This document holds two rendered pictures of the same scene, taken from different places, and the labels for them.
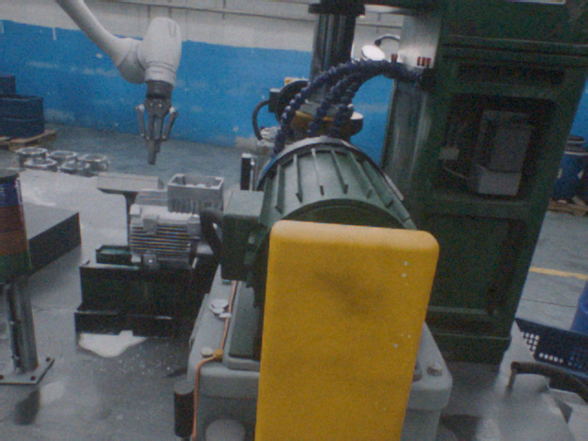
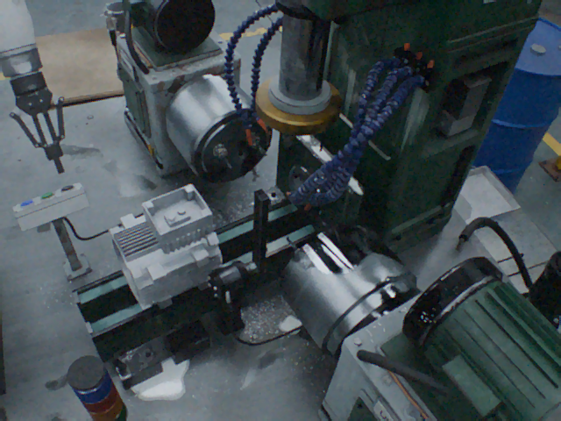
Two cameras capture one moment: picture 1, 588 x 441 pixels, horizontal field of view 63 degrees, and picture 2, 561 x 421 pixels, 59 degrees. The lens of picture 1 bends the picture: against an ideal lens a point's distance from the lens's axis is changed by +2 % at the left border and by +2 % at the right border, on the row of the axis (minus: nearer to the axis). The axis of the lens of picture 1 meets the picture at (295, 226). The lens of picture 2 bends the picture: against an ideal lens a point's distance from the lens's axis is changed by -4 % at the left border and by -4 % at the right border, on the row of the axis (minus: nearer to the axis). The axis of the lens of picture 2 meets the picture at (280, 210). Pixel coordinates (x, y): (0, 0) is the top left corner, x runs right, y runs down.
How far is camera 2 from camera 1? 0.78 m
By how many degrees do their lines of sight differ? 38
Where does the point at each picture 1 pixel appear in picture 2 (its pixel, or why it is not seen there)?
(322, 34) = (306, 37)
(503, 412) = not seen: hidden behind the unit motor
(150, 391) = (244, 410)
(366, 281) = not seen: outside the picture
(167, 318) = (204, 339)
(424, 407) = not seen: hidden behind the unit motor
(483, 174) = (453, 124)
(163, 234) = (173, 279)
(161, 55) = (17, 38)
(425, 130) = (422, 116)
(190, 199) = (185, 234)
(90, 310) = (132, 369)
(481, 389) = (444, 262)
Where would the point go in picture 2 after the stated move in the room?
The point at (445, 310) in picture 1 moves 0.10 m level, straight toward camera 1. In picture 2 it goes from (415, 220) to (428, 249)
